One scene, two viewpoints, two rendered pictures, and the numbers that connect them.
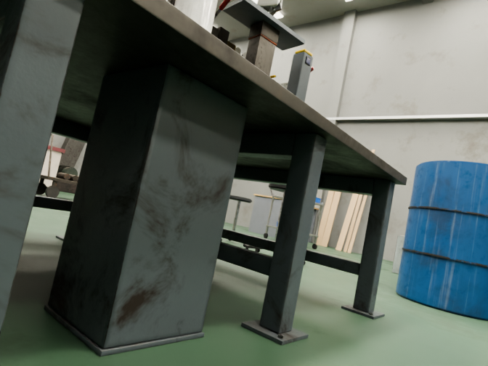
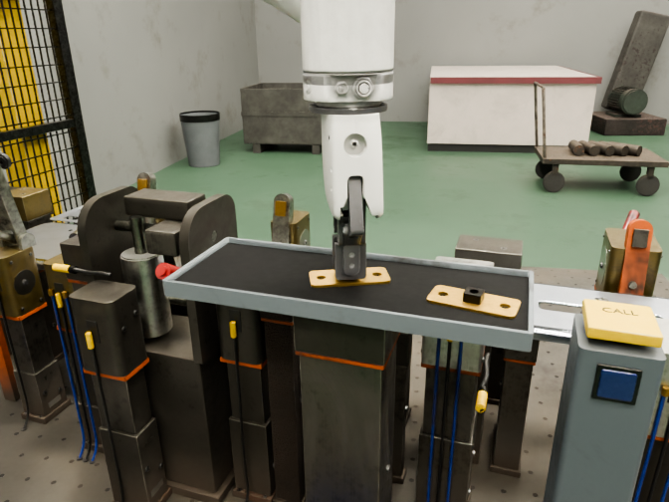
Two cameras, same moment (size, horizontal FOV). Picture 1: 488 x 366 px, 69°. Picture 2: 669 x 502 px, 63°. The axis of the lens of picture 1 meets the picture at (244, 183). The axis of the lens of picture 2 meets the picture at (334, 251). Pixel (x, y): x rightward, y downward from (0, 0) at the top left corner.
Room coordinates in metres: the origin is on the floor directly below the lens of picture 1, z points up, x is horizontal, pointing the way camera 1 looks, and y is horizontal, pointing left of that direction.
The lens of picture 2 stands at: (1.18, -0.40, 1.40)
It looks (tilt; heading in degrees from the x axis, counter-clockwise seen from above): 22 degrees down; 60
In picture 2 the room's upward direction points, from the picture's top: 1 degrees counter-clockwise
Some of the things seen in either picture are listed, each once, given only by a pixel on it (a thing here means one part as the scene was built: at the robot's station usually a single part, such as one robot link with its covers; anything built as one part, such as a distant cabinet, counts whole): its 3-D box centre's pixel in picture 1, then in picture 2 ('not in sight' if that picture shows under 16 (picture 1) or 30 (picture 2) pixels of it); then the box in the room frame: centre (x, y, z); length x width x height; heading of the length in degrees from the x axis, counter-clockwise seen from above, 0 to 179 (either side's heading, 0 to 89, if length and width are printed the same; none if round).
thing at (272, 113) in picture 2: not in sight; (293, 117); (4.43, 6.17, 0.40); 1.15 x 0.95 x 0.79; 136
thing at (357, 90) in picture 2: not in sight; (347, 88); (1.46, 0.05, 1.36); 0.09 x 0.08 x 0.03; 66
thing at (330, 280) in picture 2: not in sight; (348, 273); (1.46, 0.05, 1.17); 0.08 x 0.04 x 0.01; 156
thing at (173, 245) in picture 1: (151, 204); not in sight; (1.00, 0.24, 0.33); 0.31 x 0.31 x 0.66; 49
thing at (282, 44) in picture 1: (266, 25); (348, 283); (1.46, 0.04, 1.16); 0.37 x 0.14 x 0.02; 131
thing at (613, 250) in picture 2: not in sight; (613, 326); (2.10, 0.12, 0.88); 0.14 x 0.09 x 0.36; 41
